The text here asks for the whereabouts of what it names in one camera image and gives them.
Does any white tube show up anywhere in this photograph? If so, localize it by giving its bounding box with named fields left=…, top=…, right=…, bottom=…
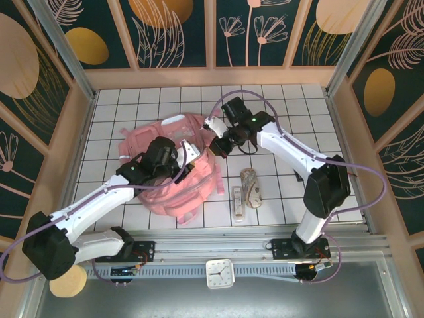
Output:
left=231, top=186, right=246, bottom=223

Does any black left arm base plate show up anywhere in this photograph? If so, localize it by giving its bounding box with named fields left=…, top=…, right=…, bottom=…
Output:
left=95, top=240, right=156, bottom=263

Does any aluminium mounting rail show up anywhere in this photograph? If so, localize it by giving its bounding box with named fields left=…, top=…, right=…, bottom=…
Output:
left=32, top=228, right=395, bottom=262

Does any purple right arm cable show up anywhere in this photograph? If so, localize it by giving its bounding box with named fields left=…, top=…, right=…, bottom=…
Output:
left=208, top=89, right=388, bottom=285

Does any pink backpack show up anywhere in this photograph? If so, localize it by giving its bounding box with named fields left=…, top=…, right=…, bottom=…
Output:
left=118, top=112, right=226, bottom=228

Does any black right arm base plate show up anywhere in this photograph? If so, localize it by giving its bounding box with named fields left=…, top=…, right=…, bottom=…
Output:
left=270, top=237, right=331, bottom=261

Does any round yellow sponge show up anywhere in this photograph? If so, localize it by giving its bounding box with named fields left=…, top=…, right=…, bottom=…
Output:
left=49, top=264, right=88, bottom=298

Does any grey slotted cable duct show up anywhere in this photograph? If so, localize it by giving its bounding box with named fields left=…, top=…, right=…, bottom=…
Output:
left=82, top=263, right=299, bottom=279

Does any aluminium frame post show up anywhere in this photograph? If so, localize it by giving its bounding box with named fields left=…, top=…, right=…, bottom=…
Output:
left=325, top=0, right=398, bottom=97
left=28, top=0, right=97, bottom=102

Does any aluminium side rail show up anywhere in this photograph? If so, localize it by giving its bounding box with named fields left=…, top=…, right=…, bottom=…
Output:
left=52, top=89, right=99, bottom=239
left=325, top=94, right=378, bottom=235

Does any white square clock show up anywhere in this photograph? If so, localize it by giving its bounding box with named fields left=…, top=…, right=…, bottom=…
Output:
left=205, top=258, right=237, bottom=290

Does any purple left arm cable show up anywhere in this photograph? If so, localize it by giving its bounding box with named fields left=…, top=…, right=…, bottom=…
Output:
left=0, top=165, right=186, bottom=286

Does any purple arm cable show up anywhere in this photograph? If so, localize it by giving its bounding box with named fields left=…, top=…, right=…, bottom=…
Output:
left=208, top=89, right=388, bottom=285
left=0, top=165, right=186, bottom=286

